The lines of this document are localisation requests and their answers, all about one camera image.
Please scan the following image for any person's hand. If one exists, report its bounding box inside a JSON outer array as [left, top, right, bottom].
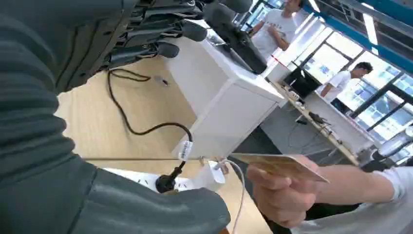
[[246, 155, 324, 229]]

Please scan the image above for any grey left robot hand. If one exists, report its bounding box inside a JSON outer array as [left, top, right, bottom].
[[0, 0, 253, 234]]

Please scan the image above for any beige card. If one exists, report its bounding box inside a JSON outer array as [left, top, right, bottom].
[[230, 153, 330, 184]]

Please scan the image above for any white power strip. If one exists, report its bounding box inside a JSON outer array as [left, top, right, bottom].
[[102, 167, 195, 195]]

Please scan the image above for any black power plug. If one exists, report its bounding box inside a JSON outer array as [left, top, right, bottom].
[[154, 160, 188, 195]]

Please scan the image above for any white charger adapter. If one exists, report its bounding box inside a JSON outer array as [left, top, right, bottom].
[[193, 159, 227, 193]]

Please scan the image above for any long wooden desk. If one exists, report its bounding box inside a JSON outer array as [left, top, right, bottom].
[[273, 80, 360, 167]]

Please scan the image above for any white desk partition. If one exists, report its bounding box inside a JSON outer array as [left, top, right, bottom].
[[303, 92, 375, 153]]

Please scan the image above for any person in pale shirt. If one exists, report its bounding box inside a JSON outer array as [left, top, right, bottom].
[[290, 166, 413, 234]]

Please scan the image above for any white cabinet box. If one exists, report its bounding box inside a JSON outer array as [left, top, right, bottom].
[[167, 35, 286, 161]]

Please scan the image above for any grey office chair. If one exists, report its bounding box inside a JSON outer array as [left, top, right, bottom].
[[357, 128, 413, 173]]

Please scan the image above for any black monitor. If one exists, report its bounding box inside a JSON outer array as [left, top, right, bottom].
[[283, 66, 323, 99]]

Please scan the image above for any person bent over desk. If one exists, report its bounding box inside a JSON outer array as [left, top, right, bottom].
[[319, 61, 374, 105]]

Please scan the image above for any white box with red stripe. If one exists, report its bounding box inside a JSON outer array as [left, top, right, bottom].
[[263, 47, 292, 84]]

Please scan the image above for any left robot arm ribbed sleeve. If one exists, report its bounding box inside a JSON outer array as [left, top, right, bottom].
[[0, 10, 77, 185]]

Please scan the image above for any black angular device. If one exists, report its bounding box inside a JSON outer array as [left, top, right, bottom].
[[206, 24, 268, 76]]

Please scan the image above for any standing person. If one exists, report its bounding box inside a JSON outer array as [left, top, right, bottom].
[[247, 0, 311, 61]]

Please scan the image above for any thin white cable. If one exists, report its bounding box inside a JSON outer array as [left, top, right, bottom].
[[215, 158, 246, 234]]

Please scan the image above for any thick black power cable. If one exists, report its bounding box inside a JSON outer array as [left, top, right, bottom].
[[106, 68, 194, 143]]

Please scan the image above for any white cable label tag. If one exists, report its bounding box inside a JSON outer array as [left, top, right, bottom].
[[178, 140, 194, 161]]

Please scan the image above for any thin black cable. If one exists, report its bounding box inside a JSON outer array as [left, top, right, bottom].
[[109, 68, 151, 83]]

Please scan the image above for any small grey cable connector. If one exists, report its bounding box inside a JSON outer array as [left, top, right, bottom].
[[152, 75, 169, 87]]

